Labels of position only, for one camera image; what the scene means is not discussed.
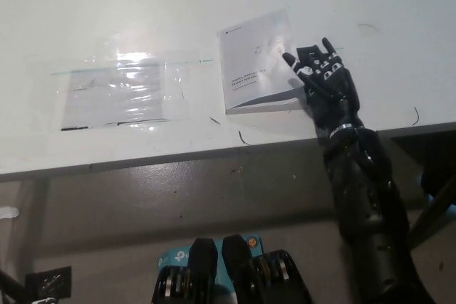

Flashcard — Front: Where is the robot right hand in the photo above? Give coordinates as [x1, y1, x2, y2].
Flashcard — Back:
[282, 36, 363, 138]

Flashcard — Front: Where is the white softcover manual book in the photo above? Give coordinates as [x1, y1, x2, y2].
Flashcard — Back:
[216, 8, 308, 116]

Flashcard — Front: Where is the dark slanted desk leg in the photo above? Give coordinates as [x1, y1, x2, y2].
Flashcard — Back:
[409, 186, 456, 252]

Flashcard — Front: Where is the black ribbed robot torso block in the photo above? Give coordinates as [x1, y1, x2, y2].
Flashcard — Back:
[221, 234, 311, 304]
[152, 236, 219, 304]

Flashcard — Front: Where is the clear plastic zip bag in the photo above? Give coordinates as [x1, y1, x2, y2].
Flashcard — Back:
[60, 67, 168, 132]

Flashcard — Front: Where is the long teal tape strip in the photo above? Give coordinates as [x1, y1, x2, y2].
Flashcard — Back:
[50, 58, 214, 76]

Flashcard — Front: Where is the clear plastic sleeve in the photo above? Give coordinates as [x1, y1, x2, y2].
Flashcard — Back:
[24, 38, 215, 134]

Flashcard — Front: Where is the small black floor tape patch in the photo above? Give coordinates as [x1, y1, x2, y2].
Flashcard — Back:
[25, 266, 73, 300]

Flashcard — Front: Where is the white floor tape piece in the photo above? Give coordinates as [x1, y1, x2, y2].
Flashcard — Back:
[0, 206, 20, 220]

